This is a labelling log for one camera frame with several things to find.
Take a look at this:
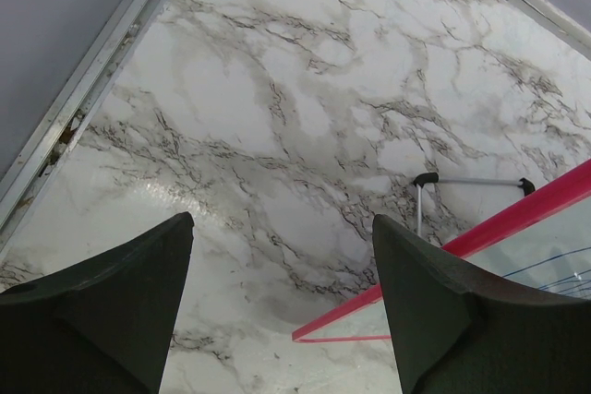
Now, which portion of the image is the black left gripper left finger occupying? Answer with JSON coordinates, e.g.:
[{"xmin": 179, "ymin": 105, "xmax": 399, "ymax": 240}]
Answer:
[{"xmin": 1, "ymin": 212, "xmax": 194, "ymax": 393}]

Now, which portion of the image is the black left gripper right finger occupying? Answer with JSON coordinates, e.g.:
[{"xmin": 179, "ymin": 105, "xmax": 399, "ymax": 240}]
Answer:
[{"xmin": 372, "ymin": 215, "xmax": 590, "ymax": 393}]

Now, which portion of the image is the pink framed whiteboard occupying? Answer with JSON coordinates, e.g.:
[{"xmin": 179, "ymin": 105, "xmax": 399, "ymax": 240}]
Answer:
[{"xmin": 292, "ymin": 162, "xmax": 590, "ymax": 343}]

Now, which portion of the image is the aluminium table edge frame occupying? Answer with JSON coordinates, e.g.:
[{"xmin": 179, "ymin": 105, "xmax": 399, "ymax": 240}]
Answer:
[{"xmin": 1, "ymin": 0, "xmax": 590, "ymax": 243}]

